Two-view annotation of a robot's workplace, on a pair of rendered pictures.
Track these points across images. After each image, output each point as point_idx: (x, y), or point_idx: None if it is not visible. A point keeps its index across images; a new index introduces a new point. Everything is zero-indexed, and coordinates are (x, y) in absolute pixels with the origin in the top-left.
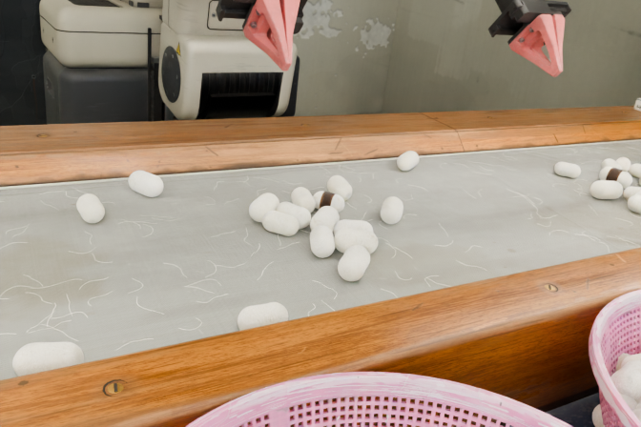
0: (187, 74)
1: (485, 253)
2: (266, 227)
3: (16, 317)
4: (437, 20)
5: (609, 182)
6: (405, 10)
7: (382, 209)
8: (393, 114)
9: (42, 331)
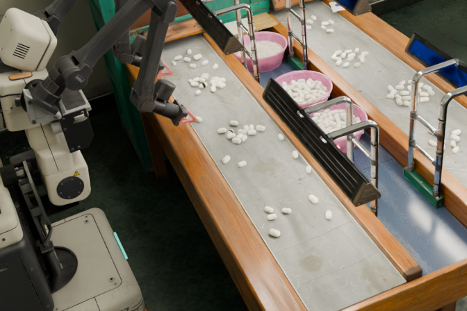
0: (88, 176)
1: (248, 113)
2: (244, 140)
3: (281, 164)
4: None
5: (212, 87)
6: None
7: (235, 123)
8: (160, 118)
9: (284, 160)
